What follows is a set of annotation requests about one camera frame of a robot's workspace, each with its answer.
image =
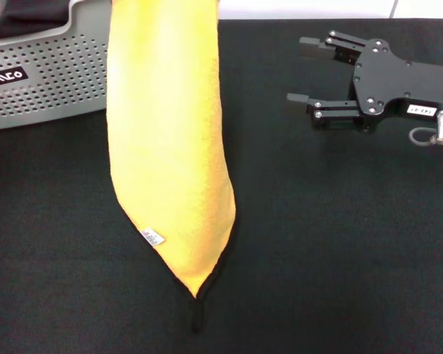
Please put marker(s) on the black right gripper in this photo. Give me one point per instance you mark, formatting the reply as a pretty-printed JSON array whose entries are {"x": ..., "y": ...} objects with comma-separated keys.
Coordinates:
[{"x": 398, "y": 81}]

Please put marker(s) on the yellow and grey towel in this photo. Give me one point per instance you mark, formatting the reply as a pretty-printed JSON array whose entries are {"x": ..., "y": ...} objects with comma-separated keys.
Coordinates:
[{"x": 170, "y": 147}]

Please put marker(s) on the black tablecloth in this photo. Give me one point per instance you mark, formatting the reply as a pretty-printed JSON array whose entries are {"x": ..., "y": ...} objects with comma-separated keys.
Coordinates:
[{"x": 317, "y": 239}]

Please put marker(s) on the grey perforated storage box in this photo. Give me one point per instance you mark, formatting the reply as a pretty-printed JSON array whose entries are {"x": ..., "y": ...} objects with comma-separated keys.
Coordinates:
[{"x": 59, "y": 81}]

